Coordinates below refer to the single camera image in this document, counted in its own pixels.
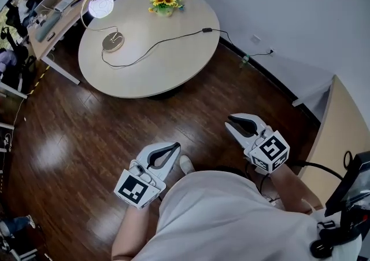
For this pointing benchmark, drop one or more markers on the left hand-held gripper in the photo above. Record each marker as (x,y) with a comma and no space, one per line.
(136,189)

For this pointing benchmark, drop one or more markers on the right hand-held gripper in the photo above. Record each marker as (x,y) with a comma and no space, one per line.
(270,151)

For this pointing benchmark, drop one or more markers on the gold lamp light white globe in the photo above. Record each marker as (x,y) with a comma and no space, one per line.
(112,42)

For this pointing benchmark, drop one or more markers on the person's left forearm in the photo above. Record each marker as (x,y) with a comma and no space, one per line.
(130,231)

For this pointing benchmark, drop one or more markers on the person's right forearm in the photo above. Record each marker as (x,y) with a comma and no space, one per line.
(289,187)

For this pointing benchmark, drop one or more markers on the person's white shoe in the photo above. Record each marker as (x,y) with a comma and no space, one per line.
(186,164)

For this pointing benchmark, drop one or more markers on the person's dark trousers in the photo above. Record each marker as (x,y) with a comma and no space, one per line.
(231,169)

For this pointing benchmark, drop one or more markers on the green plug adapter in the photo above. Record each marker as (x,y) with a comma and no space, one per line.
(245,60)

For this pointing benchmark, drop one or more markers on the round light wooden table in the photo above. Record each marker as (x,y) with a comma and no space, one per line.
(159,74)

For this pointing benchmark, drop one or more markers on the person's white shirt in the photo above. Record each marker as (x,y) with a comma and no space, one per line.
(216,219)

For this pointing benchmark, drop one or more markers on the light wooden cabinet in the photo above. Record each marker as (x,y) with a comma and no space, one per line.
(338,121)

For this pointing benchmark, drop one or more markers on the black monitor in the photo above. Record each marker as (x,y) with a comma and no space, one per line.
(347,184)

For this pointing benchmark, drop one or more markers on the black white body harness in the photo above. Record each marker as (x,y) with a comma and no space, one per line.
(326,242)

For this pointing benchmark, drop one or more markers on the potted yellow sunflowers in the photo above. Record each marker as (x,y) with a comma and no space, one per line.
(164,0)

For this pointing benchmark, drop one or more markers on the rectangular wooden desk white legs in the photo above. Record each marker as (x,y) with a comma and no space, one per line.
(62,27)

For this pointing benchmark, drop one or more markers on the small black mouse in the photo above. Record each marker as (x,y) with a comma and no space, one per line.
(50,36)

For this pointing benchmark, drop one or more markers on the grey bag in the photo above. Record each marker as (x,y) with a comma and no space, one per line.
(49,25)

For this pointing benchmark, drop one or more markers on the dark phone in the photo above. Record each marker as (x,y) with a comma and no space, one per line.
(77,2)

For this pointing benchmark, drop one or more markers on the black mesh office chair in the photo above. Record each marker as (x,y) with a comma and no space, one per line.
(20,51)

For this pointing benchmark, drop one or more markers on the open white notebook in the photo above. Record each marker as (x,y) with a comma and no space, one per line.
(65,3)

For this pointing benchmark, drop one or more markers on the silver laptop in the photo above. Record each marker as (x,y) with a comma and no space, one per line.
(46,2)

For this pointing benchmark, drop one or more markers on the white wall socket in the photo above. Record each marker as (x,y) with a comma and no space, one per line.
(271,50)

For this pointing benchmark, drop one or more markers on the white wall switch plate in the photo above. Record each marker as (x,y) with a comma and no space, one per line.
(256,38)

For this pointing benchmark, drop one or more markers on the white shelf frame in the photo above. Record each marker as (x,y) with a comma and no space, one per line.
(11,89)

